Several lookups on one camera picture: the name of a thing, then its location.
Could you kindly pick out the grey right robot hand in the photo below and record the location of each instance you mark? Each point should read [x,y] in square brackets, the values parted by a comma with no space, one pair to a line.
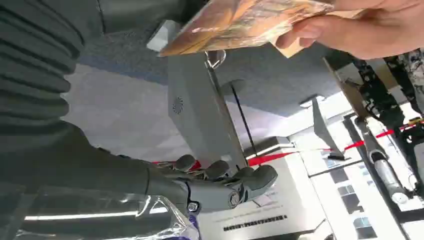
[99,172]

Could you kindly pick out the clear round knob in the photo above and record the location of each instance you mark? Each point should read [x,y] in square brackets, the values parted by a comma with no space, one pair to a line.
[215,58]

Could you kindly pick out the white printed sign board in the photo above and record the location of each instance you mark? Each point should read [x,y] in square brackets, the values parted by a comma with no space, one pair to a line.
[275,212]

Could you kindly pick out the grey floor stand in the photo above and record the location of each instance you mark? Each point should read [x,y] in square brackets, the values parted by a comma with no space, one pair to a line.
[323,129]

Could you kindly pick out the grey metal cabinet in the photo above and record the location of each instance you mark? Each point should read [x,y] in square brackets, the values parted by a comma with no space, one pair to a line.
[195,109]

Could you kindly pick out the person's hand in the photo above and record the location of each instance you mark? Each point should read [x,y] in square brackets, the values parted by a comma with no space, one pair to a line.
[371,30]

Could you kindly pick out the right arm ribbed grey sleeve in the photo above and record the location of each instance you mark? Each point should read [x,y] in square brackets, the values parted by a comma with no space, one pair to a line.
[33,66]

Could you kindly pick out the red barrier ribbon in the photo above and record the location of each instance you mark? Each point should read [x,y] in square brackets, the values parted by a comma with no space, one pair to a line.
[268,158]

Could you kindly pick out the thin black pole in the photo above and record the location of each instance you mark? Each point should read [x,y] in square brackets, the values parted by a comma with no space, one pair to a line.
[243,119]

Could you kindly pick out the silver barrier post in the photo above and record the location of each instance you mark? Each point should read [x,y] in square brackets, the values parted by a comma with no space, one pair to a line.
[384,169]

